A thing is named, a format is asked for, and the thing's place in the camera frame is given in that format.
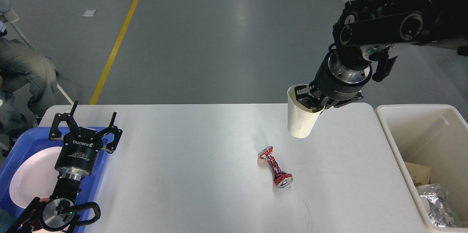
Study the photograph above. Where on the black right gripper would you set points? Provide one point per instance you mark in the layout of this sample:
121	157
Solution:
335	85

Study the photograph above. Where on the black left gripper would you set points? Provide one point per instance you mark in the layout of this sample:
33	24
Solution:
78	154

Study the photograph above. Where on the white paper cup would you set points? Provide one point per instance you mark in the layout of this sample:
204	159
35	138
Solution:
300	118

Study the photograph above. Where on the pink plate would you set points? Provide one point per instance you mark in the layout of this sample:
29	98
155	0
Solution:
36	177

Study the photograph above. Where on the crushed red soda can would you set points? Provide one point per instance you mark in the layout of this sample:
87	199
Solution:
281	179

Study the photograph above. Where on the pink ribbed mug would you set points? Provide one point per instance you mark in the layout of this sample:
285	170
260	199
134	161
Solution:
42	200

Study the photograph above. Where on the grey green mug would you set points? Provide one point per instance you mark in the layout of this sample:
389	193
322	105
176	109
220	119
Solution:
6	220

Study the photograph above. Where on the brown paper sheet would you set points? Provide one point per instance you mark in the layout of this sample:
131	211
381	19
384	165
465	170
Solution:
420	175

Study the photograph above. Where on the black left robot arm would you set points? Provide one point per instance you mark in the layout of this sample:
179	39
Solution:
62	213

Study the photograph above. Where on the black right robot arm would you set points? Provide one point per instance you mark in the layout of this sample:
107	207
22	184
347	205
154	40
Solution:
363	37

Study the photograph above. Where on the blue plastic tray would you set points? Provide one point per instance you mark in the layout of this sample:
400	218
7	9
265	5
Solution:
31	142

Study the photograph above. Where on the beige plastic bin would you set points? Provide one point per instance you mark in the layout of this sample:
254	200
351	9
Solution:
436	136

